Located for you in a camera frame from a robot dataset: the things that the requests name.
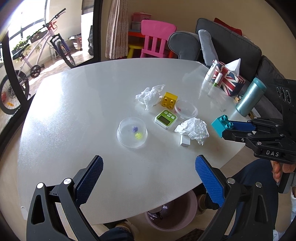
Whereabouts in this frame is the white green-capped stick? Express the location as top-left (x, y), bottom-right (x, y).
top-left (213, 73), bottom-right (223, 86)

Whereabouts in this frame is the small white cube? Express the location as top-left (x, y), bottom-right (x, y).
top-left (180, 134), bottom-right (191, 147)

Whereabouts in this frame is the white tube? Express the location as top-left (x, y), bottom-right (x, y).
top-left (204, 63), bottom-right (216, 82)

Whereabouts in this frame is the black door frame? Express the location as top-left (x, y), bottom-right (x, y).
top-left (0, 0), bottom-right (103, 156)

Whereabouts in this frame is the union jack tissue box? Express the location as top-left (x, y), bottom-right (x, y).
top-left (211, 58), bottom-right (246, 96)

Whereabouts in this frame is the dark grey sofa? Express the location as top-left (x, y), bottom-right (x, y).
top-left (168, 18), bottom-right (285, 118)

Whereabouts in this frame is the teal toy brick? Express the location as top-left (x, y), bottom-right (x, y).
top-left (211, 115), bottom-right (234, 138)

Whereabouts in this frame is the patterned curtain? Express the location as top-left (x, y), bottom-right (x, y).
top-left (105, 0), bottom-right (128, 60)

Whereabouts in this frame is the teal thermos bottle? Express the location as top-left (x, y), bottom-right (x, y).
top-left (236, 77), bottom-right (267, 117)

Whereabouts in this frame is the pink kids chair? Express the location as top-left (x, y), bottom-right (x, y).
top-left (140, 20), bottom-right (177, 58)

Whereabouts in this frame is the light grey cushion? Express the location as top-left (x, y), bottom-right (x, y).
top-left (198, 29), bottom-right (218, 67)

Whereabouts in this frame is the person's left leg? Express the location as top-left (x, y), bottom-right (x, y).
top-left (99, 226), bottom-right (134, 241)

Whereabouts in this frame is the pink storage box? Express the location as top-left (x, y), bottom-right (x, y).
top-left (132, 12), bottom-right (152, 22)

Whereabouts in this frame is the white bicycle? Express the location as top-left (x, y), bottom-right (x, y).
top-left (1, 8), bottom-right (76, 115)

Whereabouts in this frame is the clear plastic dome cup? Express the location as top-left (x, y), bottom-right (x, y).
top-left (116, 117), bottom-right (147, 148)

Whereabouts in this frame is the green digital kitchen timer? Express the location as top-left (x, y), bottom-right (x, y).
top-left (154, 109), bottom-right (178, 130)

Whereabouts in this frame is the person's right hand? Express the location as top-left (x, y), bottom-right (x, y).
top-left (271, 161), bottom-right (295, 183)

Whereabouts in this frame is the black shoe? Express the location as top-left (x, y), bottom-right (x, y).
top-left (103, 219), bottom-right (138, 235)
top-left (193, 187), bottom-right (217, 214)

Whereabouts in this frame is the white tissue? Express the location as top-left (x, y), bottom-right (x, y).
top-left (135, 84), bottom-right (165, 111)

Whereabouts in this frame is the black left shoe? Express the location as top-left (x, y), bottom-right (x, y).
top-left (103, 219), bottom-right (138, 235)

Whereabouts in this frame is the pink trash bin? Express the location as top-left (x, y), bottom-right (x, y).
top-left (145, 190), bottom-right (198, 232)

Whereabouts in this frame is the black right shoe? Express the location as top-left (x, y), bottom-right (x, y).
top-left (193, 187), bottom-right (217, 214)

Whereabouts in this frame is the red pillow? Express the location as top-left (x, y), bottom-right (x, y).
top-left (214, 18), bottom-right (243, 36)

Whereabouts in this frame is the yellow kids stool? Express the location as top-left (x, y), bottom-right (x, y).
top-left (127, 44), bottom-right (143, 59)

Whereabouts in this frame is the red kids table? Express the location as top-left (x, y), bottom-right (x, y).
top-left (128, 30), bottom-right (145, 46)

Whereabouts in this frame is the yellow toy brick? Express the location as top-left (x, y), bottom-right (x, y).
top-left (161, 92), bottom-right (178, 109)

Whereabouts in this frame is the clear round lidded container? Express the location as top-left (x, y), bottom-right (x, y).
top-left (175, 100), bottom-right (198, 120)

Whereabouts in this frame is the white paper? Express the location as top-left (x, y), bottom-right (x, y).
top-left (175, 118), bottom-right (209, 145)

